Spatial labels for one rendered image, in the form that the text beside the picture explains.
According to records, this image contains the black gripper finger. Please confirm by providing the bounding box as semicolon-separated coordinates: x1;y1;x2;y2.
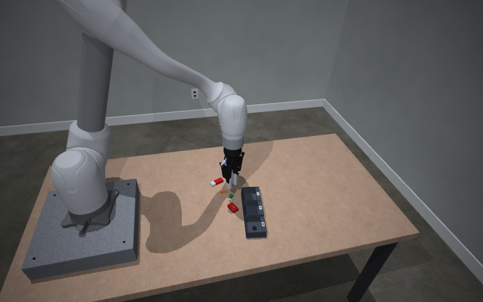
231;151;245;185
219;158;235;189

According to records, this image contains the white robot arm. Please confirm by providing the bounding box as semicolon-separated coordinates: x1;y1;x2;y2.
51;0;247;234

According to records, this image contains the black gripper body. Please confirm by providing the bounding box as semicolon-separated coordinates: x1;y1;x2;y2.
223;148;242;164

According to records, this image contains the dark grey three-compartment bin rack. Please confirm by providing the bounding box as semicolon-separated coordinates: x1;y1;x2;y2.
241;187;267;238

